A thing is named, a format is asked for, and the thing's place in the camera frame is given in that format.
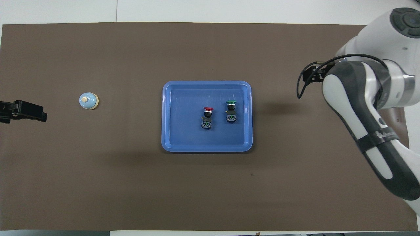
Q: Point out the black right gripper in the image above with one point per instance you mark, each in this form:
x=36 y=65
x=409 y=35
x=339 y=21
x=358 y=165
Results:
x=315 y=73

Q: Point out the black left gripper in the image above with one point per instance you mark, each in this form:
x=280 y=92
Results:
x=19 y=109

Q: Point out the green push button switch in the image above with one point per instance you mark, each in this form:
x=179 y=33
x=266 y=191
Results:
x=231 y=113

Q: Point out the red push button switch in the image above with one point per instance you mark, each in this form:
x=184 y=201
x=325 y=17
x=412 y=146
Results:
x=207 y=119

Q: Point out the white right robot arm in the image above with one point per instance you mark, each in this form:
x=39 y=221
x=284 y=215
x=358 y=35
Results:
x=347 y=98

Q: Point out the light blue desk bell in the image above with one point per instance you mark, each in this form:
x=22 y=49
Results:
x=88 y=101

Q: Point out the blue plastic tray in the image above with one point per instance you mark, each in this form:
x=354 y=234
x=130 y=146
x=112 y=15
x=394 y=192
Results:
x=183 y=124

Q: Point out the brown table mat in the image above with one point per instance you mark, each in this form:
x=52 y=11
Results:
x=131 y=183

